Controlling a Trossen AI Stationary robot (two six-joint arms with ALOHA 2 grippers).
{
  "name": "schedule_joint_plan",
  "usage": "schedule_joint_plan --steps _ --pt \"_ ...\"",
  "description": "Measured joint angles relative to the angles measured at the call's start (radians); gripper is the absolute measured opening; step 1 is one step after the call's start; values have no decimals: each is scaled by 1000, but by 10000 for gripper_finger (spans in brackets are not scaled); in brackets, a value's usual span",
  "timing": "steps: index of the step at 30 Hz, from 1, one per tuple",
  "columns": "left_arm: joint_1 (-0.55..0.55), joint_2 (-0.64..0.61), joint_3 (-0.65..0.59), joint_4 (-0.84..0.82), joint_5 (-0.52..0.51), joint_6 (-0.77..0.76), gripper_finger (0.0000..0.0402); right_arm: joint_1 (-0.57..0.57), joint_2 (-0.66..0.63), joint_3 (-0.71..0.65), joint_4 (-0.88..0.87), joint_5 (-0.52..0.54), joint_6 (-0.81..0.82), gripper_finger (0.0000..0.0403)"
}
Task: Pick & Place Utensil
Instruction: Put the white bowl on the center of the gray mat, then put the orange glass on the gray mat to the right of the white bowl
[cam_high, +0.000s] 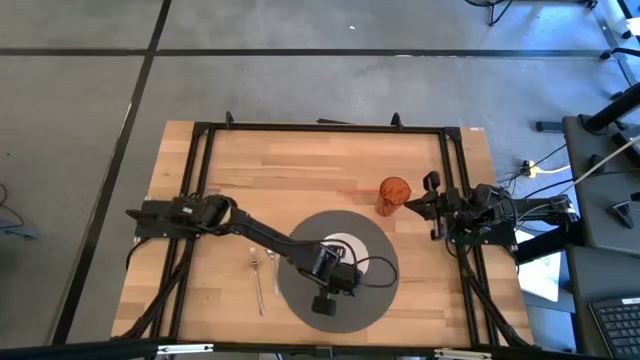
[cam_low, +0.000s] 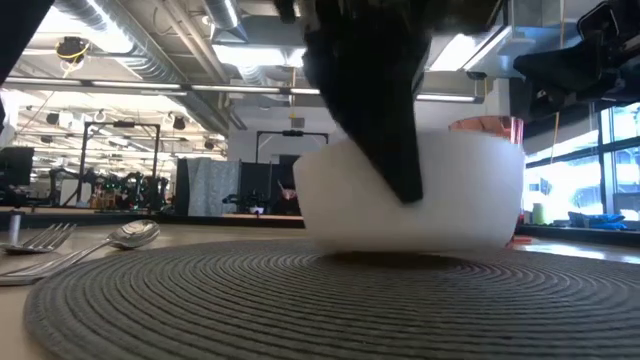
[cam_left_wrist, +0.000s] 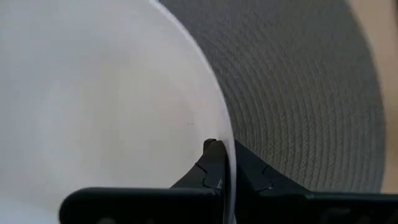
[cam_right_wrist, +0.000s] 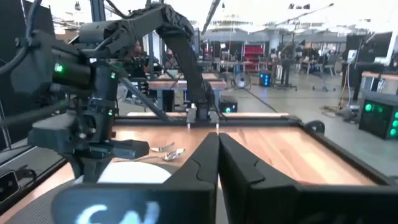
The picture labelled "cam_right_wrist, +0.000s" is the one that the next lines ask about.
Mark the grey office chair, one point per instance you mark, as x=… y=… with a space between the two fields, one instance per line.
x=330 y=65

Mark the black aluminium table frame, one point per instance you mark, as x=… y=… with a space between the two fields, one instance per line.
x=248 y=119

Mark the wooden workshop table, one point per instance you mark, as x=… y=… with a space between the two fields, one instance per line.
x=174 y=84

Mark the silver spoon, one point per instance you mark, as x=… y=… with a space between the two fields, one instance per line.
x=174 y=154

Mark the silver fork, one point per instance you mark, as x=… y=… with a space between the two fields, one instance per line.
x=161 y=147

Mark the black computer with blue lights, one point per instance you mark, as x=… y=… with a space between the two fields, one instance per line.
x=265 y=78

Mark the red tool cabinet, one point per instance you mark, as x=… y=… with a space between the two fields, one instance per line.
x=254 y=56

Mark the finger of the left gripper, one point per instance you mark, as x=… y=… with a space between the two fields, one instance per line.
x=100 y=163
x=86 y=166

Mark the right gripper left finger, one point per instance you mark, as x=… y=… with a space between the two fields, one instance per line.
x=186 y=202

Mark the large black panel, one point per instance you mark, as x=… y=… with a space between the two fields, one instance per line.
x=12 y=102

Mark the small black computer green light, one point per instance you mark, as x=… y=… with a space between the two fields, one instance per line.
x=228 y=104

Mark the white plate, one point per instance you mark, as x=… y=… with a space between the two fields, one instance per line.
x=133 y=172

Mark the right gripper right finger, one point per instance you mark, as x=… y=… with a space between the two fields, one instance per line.
x=264 y=202

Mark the round floor fan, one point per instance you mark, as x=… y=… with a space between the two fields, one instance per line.
x=242 y=80

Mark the small black box device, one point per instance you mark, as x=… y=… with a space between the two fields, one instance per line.
x=8 y=186

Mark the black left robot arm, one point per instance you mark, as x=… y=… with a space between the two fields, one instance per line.
x=183 y=53

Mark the black round frame bracket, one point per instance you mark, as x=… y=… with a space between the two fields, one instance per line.
x=315 y=127

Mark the large black computer green lights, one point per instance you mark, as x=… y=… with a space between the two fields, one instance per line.
x=377 y=116

